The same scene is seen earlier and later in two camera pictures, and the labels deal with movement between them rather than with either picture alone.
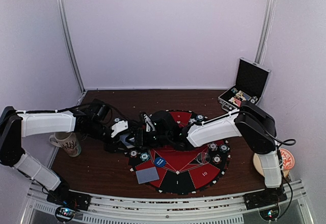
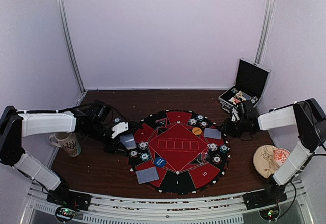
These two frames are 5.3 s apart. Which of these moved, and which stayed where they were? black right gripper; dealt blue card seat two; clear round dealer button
Moved: black right gripper
Stayed: clear round dealer button; dealt blue card seat two
